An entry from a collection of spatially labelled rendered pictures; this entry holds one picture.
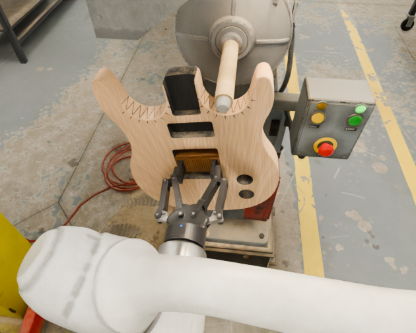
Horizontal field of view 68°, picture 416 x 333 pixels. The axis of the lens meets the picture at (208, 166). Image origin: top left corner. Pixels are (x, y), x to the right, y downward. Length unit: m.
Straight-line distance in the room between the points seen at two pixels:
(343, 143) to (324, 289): 0.61
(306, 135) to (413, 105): 2.23
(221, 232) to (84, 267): 1.13
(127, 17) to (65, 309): 0.33
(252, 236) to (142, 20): 1.20
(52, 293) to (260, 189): 0.51
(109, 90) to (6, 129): 2.19
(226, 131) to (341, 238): 1.41
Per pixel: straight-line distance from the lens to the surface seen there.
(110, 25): 0.41
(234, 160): 0.67
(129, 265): 0.35
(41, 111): 2.80
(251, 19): 0.68
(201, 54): 0.73
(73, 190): 2.12
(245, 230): 1.46
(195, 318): 0.50
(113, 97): 0.61
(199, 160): 0.67
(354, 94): 0.84
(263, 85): 0.54
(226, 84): 0.54
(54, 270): 0.36
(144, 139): 0.66
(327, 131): 0.85
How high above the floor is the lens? 1.57
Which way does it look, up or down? 49 degrees down
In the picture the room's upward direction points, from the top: straight up
